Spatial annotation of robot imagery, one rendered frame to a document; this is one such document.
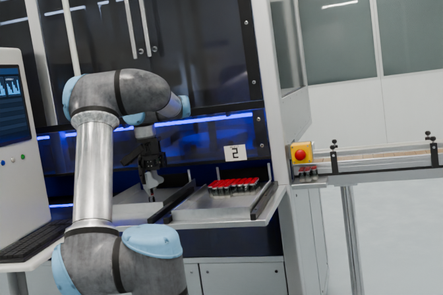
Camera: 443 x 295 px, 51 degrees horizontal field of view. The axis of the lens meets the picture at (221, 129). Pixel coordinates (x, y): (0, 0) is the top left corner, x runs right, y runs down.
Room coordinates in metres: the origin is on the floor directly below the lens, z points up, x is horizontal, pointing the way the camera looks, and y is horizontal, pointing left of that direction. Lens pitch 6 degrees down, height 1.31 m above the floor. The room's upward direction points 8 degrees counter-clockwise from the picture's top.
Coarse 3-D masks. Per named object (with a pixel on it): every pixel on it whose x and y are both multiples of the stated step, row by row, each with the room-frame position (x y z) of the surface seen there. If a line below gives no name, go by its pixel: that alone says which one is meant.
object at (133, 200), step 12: (192, 180) 1.90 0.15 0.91; (132, 192) 1.92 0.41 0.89; (144, 192) 1.93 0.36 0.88; (156, 192) 1.90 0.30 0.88; (168, 192) 1.87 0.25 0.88; (180, 192) 1.76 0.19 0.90; (120, 204) 1.65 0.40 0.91; (132, 204) 1.63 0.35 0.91; (144, 204) 1.62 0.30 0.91; (156, 204) 1.61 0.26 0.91
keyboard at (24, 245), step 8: (48, 224) 1.84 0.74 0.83; (56, 224) 1.83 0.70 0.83; (64, 224) 1.82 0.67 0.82; (40, 232) 1.73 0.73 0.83; (48, 232) 1.72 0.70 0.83; (56, 232) 1.70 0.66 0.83; (64, 232) 1.73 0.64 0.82; (24, 240) 1.66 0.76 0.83; (32, 240) 1.64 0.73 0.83; (40, 240) 1.63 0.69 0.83; (48, 240) 1.64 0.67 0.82; (56, 240) 1.67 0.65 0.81; (8, 248) 1.59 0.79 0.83; (16, 248) 1.58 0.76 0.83; (24, 248) 1.57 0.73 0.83; (32, 248) 1.55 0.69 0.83; (40, 248) 1.58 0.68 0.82; (0, 256) 1.52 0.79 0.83; (8, 256) 1.51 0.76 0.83; (16, 256) 1.51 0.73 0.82; (24, 256) 1.51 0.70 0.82; (32, 256) 1.53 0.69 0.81
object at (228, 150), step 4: (244, 144) 1.77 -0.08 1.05; (224, 148) 1.80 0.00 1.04; (228, 148) 1.79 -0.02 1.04; (240, 148) 1.78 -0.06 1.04; (244, 148) 1.77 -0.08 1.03; (228, 152) 1.79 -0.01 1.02; (232, 152) 1.79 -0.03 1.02; (240, 152) 1.78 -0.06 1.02; (244, 152) 1.77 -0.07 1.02; (228, 156) 1.79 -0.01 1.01; (232, 156) 1.79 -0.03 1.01; (236, 156) 1.78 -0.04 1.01; (240, 156) 1.78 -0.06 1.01; (244, 156) 1.77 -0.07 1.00; (228, 160) 1.79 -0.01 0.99; (232, 160) 1.79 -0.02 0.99; (236, 160) 1.78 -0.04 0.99; (240, 160) 1.78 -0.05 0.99
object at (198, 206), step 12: (204, 192) 1.76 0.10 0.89; (264, 192) 1.60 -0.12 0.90; (180, 204) 1.53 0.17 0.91; (192, 204) 1.63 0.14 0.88; (204, 204) 1.61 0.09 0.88; (216, 204) 1.59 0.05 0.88; (228, 204) 1.57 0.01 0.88; (240, 204) 1.55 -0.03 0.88; (252, 204) 1.43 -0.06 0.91; (180, 216) 1.46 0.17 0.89; (192, 216) 1.45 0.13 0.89; (204, 216) 1.44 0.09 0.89; (216, 216) 1.42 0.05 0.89; (228, 216) 1.41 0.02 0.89; (240, 216) 1.40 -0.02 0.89
